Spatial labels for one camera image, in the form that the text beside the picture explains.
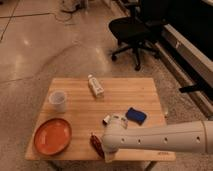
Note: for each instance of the red chili pepper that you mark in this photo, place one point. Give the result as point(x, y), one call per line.
point(95, 142)

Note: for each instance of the orange ceramic bowl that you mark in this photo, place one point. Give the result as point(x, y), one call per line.
point(53, 136)

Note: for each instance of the clear plastic cup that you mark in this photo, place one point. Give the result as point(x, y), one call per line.
point(58, 100)

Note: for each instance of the wooden table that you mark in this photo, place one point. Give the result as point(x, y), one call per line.
point(85, 114)

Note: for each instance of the blue sponge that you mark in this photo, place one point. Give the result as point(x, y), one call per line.
point(136, 116)

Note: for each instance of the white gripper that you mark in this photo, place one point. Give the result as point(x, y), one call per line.
point(109, 157)

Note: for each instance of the black office chair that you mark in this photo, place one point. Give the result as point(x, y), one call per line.
point(143, 24)

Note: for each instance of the white plastic bottle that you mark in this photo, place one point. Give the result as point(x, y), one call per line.
point(95, 86)

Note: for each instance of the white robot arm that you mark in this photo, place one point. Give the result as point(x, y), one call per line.
point(192, 137)

